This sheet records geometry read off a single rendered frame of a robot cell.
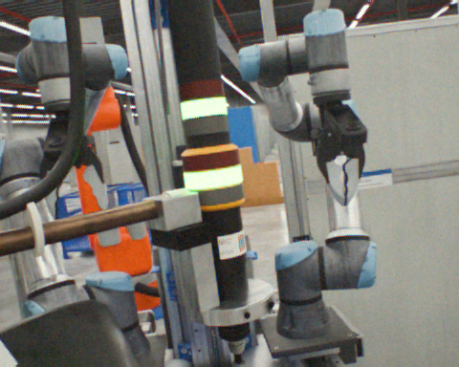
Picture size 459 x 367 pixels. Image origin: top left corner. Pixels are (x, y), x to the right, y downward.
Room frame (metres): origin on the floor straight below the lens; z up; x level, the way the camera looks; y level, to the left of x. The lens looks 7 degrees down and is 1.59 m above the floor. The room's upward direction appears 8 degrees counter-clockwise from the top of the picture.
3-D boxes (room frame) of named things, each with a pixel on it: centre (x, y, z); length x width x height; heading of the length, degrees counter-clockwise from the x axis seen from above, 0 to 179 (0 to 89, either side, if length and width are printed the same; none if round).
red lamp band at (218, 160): (0.35, 0.01, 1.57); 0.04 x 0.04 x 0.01
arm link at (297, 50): (0.98, -0.22, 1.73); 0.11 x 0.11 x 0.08; 77
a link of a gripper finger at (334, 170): (0.88, -0.20, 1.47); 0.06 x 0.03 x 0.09; 4
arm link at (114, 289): (1.15, 0.35, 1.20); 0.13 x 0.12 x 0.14; 127
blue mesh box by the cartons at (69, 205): (7.50, 2.19, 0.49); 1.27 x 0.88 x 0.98; 172
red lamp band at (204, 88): (0.35, 0.01, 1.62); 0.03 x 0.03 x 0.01
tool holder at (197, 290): (0.34, 0.02, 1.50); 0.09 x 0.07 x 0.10; 128
